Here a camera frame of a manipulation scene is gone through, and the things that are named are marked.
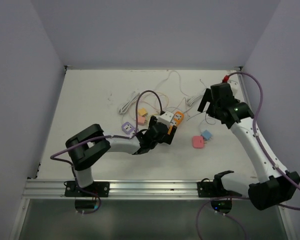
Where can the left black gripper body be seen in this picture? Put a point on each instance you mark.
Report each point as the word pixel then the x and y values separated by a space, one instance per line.
pixel 167 138

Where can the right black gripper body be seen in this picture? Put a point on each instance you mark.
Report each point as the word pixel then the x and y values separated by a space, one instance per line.
pixel 212 110

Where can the pink charger plug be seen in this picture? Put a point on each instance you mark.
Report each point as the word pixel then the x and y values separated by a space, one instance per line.
pixel 141 120

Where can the yellow charger plug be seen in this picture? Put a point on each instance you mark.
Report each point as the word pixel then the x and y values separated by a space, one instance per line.
pixel 142 112

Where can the blue plug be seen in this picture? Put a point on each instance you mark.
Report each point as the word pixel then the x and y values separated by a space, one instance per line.
pixel 207 136

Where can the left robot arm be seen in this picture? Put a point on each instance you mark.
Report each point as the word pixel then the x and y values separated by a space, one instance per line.
pixel 89 145

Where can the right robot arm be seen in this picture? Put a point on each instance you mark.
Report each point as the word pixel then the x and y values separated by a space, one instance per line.
pixel 274 181

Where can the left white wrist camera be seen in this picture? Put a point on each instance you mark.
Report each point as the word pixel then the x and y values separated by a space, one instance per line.
pixel 166 118

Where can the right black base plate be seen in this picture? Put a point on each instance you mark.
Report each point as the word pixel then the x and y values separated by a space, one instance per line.
pixel 207 188

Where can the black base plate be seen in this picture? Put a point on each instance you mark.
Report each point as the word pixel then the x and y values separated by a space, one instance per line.
pixel 101 188
pixel 207 188

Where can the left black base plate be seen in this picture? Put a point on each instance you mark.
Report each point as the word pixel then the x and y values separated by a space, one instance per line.
pixel 101 188

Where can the aluminium mounting rail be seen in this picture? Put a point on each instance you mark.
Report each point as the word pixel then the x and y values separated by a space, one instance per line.
pixel 54 189

